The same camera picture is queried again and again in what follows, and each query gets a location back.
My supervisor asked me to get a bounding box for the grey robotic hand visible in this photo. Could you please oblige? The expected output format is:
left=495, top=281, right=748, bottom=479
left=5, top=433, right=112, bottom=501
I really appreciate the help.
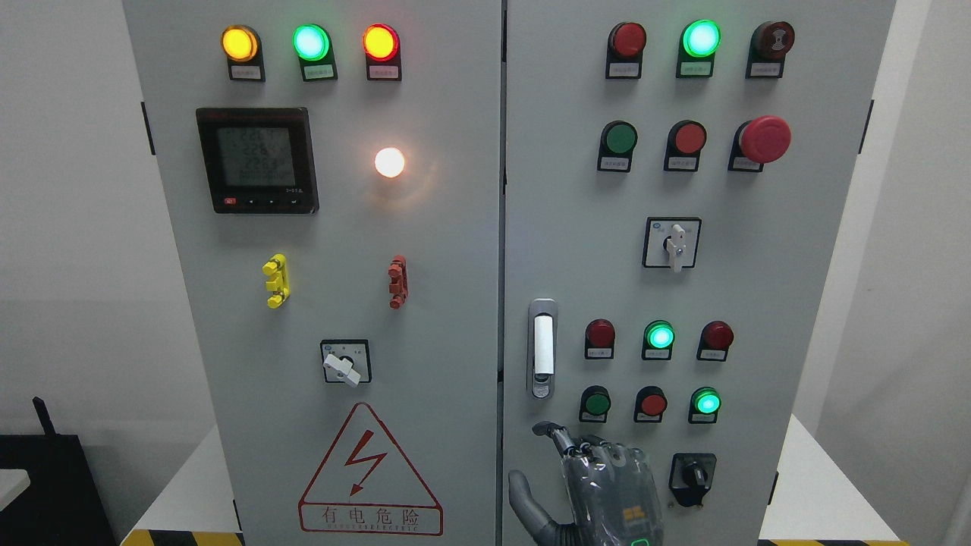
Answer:
left=507, top=421, right=665, bottom=545

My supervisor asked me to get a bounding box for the silver cabinet door handle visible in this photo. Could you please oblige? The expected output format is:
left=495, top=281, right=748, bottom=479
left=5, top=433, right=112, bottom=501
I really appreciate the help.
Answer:
left=526, top=298, right=558, bottom=400

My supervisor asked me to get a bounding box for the green push button lower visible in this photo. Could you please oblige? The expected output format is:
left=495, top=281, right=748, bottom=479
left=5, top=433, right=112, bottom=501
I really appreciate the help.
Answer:
left=578, top=386, right=611, bottom=424

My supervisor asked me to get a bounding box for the green push button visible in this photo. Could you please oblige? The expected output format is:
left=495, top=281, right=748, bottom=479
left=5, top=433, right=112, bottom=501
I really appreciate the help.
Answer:
left=597, top=121, right=638, bottom=173
left=578, top=386, right=611, bottom=424

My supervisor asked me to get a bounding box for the red push button lower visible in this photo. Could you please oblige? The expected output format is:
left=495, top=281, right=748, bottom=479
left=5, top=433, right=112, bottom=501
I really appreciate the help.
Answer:
left=633, top=386, right=668, bottom=424

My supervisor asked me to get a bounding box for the red push button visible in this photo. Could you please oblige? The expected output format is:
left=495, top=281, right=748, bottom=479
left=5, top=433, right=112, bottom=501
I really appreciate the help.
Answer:
left=665, top=120, right=707, bottom=172
left=633, top=386, right=668, bottom=424

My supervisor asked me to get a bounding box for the green lit lamp lower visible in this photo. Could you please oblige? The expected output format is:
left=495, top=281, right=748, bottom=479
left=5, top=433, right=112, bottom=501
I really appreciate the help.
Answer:
left=689, top=387, right=721, bottom=424

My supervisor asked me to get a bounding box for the green lit lamp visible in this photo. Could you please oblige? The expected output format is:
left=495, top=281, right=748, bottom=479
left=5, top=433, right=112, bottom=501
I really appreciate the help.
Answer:
left=641, top=319, right=676, bottom=362
left=676, top=20, right=721, bottom=77
left=689, top=387, right=721, bottom=424

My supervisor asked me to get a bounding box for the dark red lamp middle left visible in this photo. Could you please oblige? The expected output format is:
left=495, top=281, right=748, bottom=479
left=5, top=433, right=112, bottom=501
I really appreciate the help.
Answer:
left=585, top=318, right=616, bottom=359

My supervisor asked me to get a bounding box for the dark red lamp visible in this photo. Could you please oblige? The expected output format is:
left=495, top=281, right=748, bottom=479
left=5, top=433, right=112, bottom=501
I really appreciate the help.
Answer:
left=585, top=318, right=616, bottom=359
left=696, top=321, right=734, bottom=362
left=605, top=21, right=646, bottom=80

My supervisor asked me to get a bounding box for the green lit lamp middle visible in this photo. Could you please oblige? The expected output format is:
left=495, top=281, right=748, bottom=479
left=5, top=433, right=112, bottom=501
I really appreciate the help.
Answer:
left=641, top=319, right=676, bottom=362

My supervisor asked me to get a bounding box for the dark red lamp middle right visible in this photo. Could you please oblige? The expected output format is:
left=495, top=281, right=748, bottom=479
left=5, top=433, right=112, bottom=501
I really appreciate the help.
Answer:
left=696, top=321, right=734, bottom=362

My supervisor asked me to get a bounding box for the red electric hazard warning sticker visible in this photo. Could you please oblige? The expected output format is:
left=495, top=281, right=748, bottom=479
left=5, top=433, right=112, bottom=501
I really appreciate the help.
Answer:
left=298, top=402, right=444, bottom=536

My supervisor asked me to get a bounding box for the red terminal connector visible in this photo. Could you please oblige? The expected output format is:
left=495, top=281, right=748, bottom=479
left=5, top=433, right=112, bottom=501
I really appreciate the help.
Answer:
left=386, top=255, right=409, bottom=309

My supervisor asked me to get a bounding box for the grey electrical cabinet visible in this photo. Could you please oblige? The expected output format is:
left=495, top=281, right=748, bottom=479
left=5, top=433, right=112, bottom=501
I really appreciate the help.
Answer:
left=124, top=1, right=895, bottom=545

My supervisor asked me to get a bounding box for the green push button upper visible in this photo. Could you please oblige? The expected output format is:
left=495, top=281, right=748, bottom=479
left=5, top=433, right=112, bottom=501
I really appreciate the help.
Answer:
left=597, top=121, right=638, bottom=173

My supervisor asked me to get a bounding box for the red push button upper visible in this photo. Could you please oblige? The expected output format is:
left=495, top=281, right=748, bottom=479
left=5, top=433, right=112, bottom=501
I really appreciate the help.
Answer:
left=665, top=120, right=707, bottom=172

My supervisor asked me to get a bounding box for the red emergency stop mushroom button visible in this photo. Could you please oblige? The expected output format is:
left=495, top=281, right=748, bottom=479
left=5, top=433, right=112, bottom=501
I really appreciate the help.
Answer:
left=727, top=115, right=792, bottom=173

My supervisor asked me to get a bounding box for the white glowing indicator lamp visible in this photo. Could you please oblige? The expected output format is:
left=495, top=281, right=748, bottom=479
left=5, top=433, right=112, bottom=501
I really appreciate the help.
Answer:
left=373, top=146, right=406, bottom=179

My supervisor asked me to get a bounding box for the yellow terminal connector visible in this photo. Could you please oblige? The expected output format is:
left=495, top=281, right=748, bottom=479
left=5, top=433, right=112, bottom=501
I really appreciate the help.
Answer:
left=262, top=253, right=291, bottom=309

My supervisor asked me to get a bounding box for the dark red lamp top right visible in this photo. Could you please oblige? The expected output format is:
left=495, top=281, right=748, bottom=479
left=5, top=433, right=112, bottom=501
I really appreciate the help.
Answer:
left=605, top=21, right=646, bottom=80

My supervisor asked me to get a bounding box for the green lit lamp top right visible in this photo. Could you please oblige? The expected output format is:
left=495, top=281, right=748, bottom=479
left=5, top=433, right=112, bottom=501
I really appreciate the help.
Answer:
left=676, top=20, right=721, bottom=77

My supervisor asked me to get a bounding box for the dark red buzzer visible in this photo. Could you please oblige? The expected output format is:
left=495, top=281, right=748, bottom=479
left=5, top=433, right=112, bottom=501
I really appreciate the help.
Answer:
left=746, top=21, right=795, bottom=79

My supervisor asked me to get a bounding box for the black digital power meter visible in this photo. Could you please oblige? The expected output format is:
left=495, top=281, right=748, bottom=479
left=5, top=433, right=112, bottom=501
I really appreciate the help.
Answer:
left=196, top=107, right=319, bottom=215

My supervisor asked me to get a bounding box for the red indicator lamp top left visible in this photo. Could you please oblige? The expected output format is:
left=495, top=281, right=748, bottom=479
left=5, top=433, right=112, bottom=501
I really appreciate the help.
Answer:
left=362, top=24, right=402, bottom=82

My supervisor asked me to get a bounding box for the green indicator lamp top left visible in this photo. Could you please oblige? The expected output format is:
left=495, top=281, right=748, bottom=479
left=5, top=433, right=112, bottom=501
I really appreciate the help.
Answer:
left=292, top=24, right=338, bottom=82

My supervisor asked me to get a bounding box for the black object lower left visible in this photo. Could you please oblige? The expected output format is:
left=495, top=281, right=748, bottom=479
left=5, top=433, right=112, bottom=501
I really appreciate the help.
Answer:
left=1, top=397, right=115, bottom=545

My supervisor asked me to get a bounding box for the yellow indicator lamp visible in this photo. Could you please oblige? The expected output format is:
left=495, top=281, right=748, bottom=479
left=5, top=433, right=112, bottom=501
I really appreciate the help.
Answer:
left=221, top=24, right=265, bottom=82

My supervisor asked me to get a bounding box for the black rotary knob switch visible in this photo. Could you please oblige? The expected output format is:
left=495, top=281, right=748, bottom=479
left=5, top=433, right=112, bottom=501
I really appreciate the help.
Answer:
left=668, top=453, right=717, bottom=507

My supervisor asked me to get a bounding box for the white rotary switch upper right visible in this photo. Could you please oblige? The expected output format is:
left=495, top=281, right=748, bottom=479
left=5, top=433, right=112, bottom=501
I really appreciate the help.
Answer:
left=642, top=217, right=702, bottom=272

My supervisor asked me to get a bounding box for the white rotary selector switch left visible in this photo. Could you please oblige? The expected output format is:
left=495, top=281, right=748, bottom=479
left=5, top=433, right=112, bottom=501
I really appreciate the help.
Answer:
left=319, top=339, right=373, bottom=387

